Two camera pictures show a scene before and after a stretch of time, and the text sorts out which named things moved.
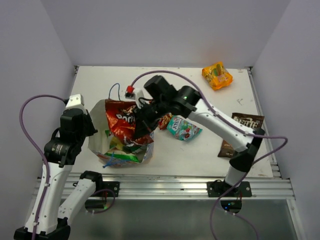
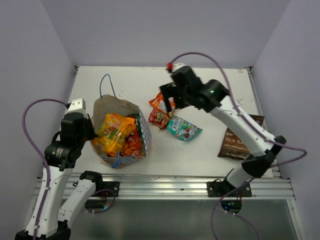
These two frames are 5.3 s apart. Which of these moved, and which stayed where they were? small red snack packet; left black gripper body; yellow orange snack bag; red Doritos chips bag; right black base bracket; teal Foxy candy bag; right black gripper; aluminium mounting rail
Moved: yellow orange snack bag; right black gripper; red Doritos chips bag
Stayed: left black gripper body; teal Foxy candy bag; aluminium mounting rail; small red snack packet; right black base bracket
